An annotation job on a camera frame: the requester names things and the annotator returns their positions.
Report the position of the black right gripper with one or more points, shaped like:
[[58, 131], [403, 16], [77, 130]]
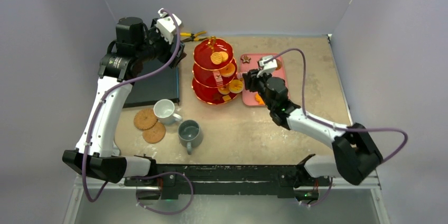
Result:
[[252, 80]]

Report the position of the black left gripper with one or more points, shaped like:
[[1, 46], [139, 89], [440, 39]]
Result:
[[168, 55]]

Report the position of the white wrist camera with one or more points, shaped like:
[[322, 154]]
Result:
[[266, 65], [165, 25]]

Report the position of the brown croissant bread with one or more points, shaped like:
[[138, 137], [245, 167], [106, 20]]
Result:
[[279, 64]]

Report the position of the yellow glazed donut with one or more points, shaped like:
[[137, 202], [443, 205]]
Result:
[[236, 86]]

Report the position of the white ceramic mug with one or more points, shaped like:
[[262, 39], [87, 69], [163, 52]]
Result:
[[165, 112]]

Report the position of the plain chocolate star cookie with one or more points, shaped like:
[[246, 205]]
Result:
[[217, 97]]

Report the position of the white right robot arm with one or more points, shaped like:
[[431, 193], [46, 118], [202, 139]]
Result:
[[355, 155]]

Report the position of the orange glazed donut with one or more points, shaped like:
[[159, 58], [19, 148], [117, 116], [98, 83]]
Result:
[[228, 71]]

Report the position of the round yellow cracker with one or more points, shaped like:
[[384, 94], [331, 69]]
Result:
[[216, 58], [224, 56]]

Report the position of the pink serving tray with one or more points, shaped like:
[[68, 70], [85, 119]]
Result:
[[248, 97]]

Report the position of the grey ceramic mug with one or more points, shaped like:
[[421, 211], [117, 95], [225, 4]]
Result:
[[190, 135]]

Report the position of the fish shaped yellow cookie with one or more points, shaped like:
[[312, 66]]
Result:
[[259, 99]]

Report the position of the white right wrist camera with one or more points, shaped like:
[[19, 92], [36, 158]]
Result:
[[266, 65]]

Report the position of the woven round coaster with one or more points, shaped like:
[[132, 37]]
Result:
[[145, 119], [155, 134]]

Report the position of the dark grey box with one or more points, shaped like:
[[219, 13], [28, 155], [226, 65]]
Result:
[[164, 85]]

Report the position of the red three-tier cake stand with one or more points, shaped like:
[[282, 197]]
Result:
[[203, 83]]

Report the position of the round yellow cracker bottom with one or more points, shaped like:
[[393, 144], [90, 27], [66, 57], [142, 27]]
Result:
[[224, 56]]

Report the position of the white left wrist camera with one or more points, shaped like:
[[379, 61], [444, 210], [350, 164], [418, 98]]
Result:
[[165, 25]]

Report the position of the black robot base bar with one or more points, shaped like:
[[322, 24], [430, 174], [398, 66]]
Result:
[[282, 181]]

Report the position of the square yellow cracker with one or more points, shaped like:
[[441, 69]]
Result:
[[226, 98]]

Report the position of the yellow handled pliers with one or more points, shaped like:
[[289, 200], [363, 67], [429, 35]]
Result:
[[193, 37]]

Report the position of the round yellow cracker top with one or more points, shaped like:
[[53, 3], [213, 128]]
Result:
[[216, 58]]

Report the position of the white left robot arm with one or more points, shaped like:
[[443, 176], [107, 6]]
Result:
[[96, 155]]

